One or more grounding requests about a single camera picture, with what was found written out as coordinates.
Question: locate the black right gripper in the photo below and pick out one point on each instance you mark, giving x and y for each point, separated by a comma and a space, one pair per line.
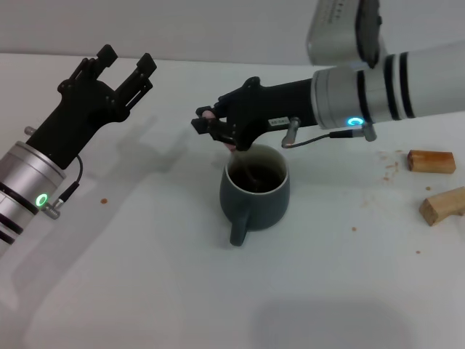
269, 105

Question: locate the dark coffee liquid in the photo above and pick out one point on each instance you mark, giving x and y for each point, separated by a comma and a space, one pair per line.
269, 178

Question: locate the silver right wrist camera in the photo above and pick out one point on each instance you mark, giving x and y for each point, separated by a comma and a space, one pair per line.
345, 32

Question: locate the stained brown wooden block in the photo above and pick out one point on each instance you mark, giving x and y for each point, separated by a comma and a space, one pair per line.
430, 161

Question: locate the light wooden block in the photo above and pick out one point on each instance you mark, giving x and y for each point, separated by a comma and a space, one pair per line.
441, 205

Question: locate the dark grey ceramic cup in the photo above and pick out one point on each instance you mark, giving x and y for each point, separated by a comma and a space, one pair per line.
258, 214

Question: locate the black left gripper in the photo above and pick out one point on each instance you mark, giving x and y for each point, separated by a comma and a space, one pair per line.
80, 116

